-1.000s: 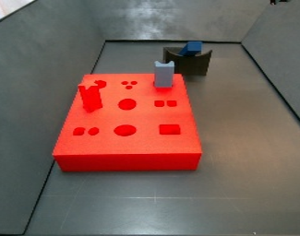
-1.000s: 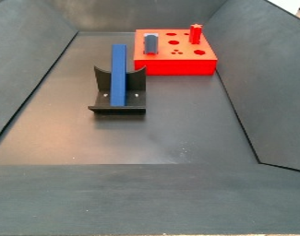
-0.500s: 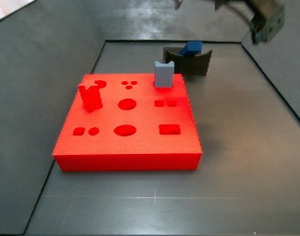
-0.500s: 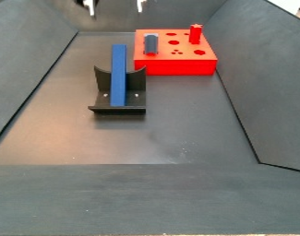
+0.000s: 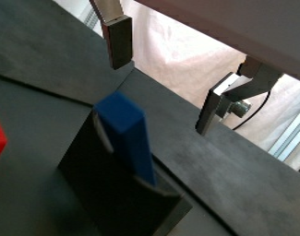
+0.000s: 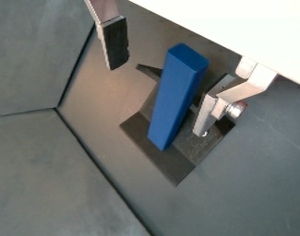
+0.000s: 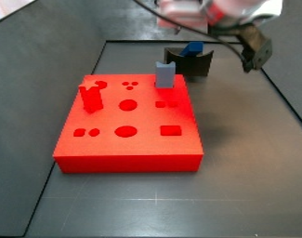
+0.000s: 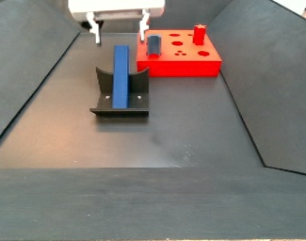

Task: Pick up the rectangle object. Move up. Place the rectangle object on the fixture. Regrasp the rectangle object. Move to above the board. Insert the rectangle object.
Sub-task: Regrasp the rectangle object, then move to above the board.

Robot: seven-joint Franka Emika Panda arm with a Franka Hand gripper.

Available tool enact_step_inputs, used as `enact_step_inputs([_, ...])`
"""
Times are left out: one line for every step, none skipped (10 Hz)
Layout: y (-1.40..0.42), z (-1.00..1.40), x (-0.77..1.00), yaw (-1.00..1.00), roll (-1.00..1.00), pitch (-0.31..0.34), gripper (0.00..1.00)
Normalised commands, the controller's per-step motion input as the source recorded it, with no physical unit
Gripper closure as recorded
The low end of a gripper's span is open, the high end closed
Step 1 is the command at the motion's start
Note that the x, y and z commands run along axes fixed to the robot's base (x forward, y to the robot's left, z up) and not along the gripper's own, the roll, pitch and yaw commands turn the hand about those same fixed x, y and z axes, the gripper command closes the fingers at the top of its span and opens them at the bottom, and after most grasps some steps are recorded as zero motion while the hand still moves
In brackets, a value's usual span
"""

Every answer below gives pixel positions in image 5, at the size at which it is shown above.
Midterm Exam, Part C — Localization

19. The black cable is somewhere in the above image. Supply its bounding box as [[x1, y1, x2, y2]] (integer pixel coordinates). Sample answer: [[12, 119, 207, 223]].
[[231, 90, 274, 131]]

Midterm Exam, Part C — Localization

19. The dark blue rectangular bar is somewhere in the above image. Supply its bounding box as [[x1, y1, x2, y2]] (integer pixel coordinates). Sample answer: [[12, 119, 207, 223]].
[[93, 92, 157, 186]]

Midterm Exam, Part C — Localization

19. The black curved fixture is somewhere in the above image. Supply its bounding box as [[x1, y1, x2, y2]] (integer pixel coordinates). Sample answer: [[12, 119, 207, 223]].
[[58, 116, 192, 236]]

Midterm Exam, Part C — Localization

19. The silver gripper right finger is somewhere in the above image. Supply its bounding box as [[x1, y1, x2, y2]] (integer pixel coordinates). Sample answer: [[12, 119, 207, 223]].
[[196, 56, 283, 135]]

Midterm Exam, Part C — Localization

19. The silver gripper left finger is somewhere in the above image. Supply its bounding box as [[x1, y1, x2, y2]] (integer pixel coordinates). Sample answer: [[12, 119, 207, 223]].
[[89, 0, 133, 69]]

